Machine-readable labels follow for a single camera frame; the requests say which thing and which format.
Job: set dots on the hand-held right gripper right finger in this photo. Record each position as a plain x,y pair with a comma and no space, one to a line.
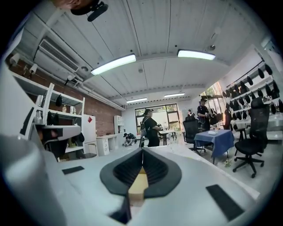
170,176

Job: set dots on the black hanging bag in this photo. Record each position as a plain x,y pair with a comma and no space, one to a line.
58,101

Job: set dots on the white fridge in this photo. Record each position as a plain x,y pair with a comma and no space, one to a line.
89,130

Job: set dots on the white case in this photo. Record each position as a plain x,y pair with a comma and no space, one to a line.
211,132

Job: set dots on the beige block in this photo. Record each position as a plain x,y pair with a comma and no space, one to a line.
138,183

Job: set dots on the white table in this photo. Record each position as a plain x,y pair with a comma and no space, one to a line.
181,205

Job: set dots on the white wall shelves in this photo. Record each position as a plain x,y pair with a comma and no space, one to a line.
263,82

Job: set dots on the yellow bottle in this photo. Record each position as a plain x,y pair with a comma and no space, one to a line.
64,108

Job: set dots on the black strip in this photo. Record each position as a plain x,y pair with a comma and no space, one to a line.
224,202
73,170

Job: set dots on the blue tablecloth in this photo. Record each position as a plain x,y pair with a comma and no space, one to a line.
217,141

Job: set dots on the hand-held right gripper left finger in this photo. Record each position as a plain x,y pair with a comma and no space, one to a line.
110,174

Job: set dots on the white desk with drawers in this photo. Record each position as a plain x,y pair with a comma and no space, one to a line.
108,142

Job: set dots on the black office chair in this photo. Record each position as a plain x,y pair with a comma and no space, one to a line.
191,130
254,136

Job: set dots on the tall white cabinet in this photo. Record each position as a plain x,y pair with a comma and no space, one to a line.
118,126

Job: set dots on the white spot lamp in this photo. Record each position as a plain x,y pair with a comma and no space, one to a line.
15,59
33,68

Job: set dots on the white air conditioner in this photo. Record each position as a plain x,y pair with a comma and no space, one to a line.
55,56

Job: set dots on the white security camera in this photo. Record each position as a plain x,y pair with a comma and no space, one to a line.
70,79

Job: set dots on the white shelf rack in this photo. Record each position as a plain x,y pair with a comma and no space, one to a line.
75,103

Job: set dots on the black head-worn camera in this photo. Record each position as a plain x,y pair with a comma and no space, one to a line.
92,8

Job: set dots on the long ceiling light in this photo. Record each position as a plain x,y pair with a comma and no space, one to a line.
136,100
196,54
113,64
174,95

